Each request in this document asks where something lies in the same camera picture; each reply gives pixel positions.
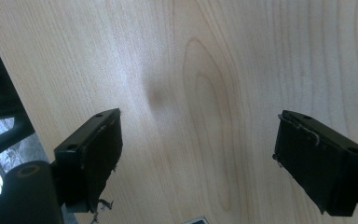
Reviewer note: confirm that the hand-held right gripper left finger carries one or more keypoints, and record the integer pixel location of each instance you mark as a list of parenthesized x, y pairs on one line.
[(88, 161)]

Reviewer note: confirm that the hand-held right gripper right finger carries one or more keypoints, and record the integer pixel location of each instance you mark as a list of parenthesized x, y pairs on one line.
[(317, 161)]

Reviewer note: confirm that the black metal stand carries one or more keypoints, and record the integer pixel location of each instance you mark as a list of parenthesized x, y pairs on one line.
[(3, 140)]

